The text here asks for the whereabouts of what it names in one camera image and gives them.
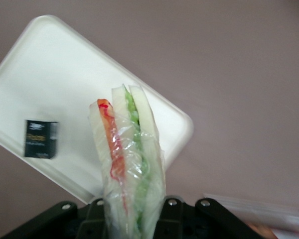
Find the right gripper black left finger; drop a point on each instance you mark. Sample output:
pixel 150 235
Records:
pixel 93 219

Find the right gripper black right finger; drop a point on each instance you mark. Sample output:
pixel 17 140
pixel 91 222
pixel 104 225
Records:
pixel 172 216

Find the plastic triangle sandwich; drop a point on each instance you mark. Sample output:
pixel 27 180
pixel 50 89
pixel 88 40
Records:
pixel 129 161

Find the cream plastic tray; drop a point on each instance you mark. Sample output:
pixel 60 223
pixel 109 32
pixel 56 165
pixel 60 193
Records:
pixel 64 74

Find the clear acrylic stepped shelf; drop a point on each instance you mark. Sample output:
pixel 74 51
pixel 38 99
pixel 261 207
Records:
pixel 264 209

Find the black tissue pack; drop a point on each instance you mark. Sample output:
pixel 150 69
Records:
pixel 40 139

